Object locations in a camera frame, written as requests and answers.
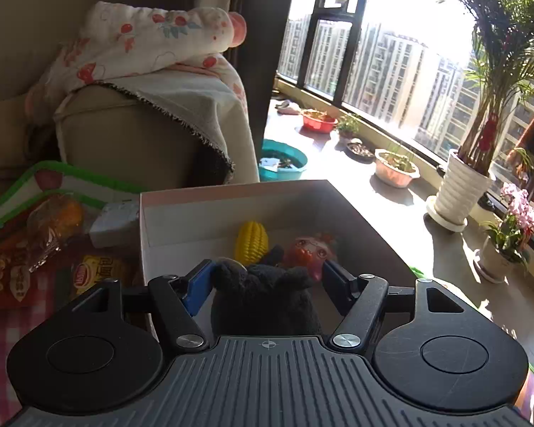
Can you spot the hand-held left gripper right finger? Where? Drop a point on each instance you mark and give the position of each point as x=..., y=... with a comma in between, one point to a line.
x=336, y=282

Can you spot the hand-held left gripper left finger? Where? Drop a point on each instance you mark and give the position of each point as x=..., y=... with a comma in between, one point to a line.
x=198, y=287

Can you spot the cardboard box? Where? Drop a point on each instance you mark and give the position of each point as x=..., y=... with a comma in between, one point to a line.
x=196, y=227

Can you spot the black plush toy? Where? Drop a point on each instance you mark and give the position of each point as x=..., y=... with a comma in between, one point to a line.
x=262, y=298

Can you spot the small white box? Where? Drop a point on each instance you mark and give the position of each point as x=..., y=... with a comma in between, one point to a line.
x=113, y=227

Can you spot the clear bread packet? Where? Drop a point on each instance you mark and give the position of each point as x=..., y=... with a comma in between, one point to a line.
x=55, y=224

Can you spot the red snack packet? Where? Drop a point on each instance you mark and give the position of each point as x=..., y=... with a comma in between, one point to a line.
x=9, y=275

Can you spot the red pig toy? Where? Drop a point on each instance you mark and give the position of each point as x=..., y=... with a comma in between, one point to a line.
x=307, y=253

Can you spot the yellow corn toy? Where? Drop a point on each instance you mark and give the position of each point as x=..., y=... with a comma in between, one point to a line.
x=251, y=242

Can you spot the yellow chip packet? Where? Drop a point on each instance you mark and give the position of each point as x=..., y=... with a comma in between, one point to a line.
x=95, y=273

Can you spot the pink flower pot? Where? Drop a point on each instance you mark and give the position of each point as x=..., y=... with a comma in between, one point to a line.
x=396, y=171

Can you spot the teal basin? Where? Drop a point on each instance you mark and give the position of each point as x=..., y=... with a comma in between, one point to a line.
x=285, y=160

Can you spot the dark shallow plant dish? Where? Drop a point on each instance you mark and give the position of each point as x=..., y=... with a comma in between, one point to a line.
x=359, y=151

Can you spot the small green potted plant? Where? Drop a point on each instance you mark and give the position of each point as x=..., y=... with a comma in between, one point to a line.
x=348, y=126

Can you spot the beige sofa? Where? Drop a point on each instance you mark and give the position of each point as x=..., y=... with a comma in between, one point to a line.
x=129, y=142

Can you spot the palm in white ribbed pot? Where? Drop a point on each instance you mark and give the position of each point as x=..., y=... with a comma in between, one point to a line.
x=465, y=187

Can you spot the red basin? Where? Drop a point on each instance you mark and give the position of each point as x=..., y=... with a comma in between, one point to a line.
x=318, y=122

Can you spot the pink orchid in white pot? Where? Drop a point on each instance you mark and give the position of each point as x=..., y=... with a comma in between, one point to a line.
x=498, y=258

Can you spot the slippers on window sill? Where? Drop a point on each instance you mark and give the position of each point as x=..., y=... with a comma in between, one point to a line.
x=287, y=106

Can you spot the grey fringed sofa cover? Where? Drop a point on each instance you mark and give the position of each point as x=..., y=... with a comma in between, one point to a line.
x=196, y=102

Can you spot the floral white blanket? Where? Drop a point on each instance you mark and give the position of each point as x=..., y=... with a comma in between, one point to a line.
x=138, y=40

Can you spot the black window frame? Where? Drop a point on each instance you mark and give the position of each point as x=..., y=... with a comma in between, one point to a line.
x=313, y=44

